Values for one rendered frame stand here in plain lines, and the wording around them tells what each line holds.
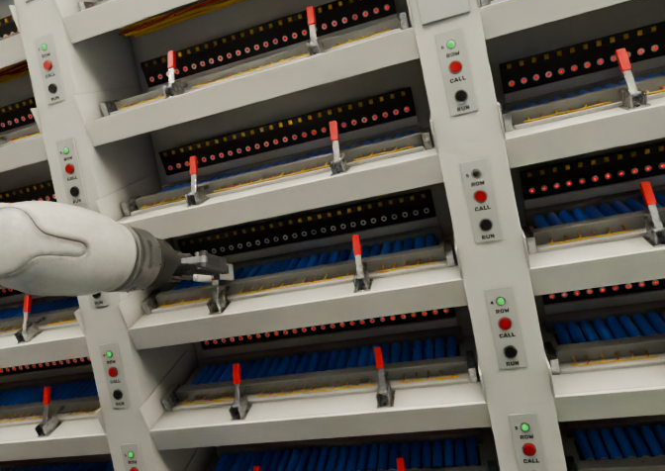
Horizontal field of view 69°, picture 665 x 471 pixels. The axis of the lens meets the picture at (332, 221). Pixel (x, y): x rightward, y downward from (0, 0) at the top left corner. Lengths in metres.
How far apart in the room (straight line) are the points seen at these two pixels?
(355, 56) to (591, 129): 0.36
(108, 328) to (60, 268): 0.44
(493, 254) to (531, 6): 0.36
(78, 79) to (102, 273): 0.51
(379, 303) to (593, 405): 0.34
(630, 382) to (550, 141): 0.37
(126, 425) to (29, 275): 0.54
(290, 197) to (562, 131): 0.42
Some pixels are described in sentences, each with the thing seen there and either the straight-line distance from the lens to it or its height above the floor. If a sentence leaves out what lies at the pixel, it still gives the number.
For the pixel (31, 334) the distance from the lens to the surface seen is 1.17.
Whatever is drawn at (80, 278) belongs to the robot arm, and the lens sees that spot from 0.61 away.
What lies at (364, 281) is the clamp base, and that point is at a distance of 0.79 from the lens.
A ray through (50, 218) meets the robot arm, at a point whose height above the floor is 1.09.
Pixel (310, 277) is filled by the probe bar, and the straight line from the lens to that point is 0.88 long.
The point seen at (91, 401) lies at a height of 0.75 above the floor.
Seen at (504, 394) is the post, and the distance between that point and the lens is 0.82.
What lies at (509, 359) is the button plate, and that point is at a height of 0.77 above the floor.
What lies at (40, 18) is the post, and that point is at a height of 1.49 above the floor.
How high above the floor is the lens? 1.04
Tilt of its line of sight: 1 degrees down
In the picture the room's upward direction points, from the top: 11 degrees counter-clockwise
